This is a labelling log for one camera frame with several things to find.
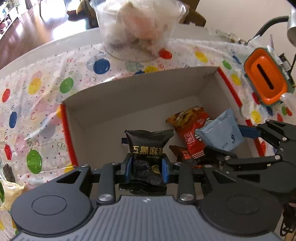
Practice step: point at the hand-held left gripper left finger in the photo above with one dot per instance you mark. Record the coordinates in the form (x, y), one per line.
(129, 168)

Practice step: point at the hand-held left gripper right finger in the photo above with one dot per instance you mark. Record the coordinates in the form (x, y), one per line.
(165, 170)

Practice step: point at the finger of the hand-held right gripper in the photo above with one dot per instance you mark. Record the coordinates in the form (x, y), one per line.
(222, 155)
(251, 132)

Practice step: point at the dark brown snack packet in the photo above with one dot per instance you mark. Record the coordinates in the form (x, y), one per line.
(180, 153)

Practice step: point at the light blue snack packet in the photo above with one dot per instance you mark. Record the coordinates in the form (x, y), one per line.
(222, 132)

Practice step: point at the black snack packet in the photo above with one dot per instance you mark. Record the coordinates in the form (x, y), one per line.
(148, 148)

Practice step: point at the red white-lettered snack packet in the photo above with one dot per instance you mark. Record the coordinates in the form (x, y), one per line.
(204, 122)

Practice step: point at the orange red chips packet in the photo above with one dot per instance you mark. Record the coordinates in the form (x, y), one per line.
(185, 118)

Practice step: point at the white cardboard box red rim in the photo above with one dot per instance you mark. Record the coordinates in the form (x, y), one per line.
(138, 104)

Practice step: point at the orange green desk organizer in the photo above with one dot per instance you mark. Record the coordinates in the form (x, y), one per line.
(266, 76)

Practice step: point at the grey desk lamp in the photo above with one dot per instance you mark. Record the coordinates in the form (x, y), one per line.
(291, 30)

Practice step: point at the balloon print tablecloth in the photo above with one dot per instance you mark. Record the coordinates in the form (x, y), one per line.
(34, 104)

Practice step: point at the clear plastic container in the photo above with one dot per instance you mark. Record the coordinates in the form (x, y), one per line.
(108, 44)

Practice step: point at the wooden chair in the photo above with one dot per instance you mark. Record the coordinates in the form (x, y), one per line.
(196, 16)

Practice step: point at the white plastic bag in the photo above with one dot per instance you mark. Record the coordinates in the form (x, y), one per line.
(138, 25)

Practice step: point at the wooden TV cabinet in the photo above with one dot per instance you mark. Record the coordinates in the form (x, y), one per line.
(8, 20)

